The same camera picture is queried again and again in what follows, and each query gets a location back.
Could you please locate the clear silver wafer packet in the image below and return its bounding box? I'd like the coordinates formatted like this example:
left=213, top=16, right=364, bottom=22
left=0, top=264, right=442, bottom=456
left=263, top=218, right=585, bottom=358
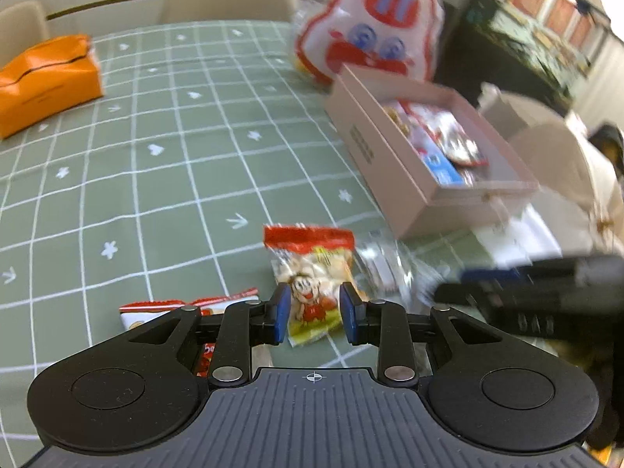
left=354, top=230, right=443, bottom=310

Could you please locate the red cartoon snack packet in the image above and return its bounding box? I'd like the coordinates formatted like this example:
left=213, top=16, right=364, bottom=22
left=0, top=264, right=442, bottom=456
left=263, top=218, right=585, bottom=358
left=263, top=225, right=355, bottom=347

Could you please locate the rice cracker packet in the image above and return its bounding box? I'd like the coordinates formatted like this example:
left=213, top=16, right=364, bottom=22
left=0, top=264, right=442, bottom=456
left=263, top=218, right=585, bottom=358
left=118, top=287, right=261, bottom=379

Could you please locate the blue seaweed snack packet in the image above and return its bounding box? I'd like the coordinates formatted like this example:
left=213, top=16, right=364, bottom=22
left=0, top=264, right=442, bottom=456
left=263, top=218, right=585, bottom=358
left=419, top=146, right=464, bottom=186

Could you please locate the beige chair with flower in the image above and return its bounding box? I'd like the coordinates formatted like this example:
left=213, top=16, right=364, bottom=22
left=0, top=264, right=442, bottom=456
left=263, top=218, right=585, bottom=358
left=478, top=82, right=623, bottom=256

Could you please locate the green grid tablecloth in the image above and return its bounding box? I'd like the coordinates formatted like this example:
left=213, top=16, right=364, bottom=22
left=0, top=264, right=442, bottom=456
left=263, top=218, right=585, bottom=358
left=0, top=19, right=489, bottom=459

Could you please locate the red jerky packet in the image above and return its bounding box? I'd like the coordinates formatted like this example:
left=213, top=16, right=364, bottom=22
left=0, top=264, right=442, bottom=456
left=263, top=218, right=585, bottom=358
left=404, top=103, right=489, bottom=168

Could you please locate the pink cardboard box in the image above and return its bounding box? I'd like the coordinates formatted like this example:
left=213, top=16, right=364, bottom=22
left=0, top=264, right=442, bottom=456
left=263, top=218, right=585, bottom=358
left=326, top=66, right=538, bottom=239

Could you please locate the fish tank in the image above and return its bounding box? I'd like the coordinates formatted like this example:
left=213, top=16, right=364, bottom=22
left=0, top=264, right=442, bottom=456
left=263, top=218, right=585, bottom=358
left=435, top=0, right=591, bottom=115

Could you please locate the rabbit face snack bag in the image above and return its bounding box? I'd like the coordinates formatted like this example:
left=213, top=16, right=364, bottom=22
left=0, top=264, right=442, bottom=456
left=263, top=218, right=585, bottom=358
left=291, top=0, right=444, bottom=85

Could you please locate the orange tissue box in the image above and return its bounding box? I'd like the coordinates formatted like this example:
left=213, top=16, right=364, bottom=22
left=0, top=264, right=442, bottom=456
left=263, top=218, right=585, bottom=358
left=0, top=34, right=104, bottom=138

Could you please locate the beige chair left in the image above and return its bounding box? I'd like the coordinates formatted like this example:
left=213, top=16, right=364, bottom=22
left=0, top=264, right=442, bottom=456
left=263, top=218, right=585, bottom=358
left=0, top=0, right=51, bottom=68

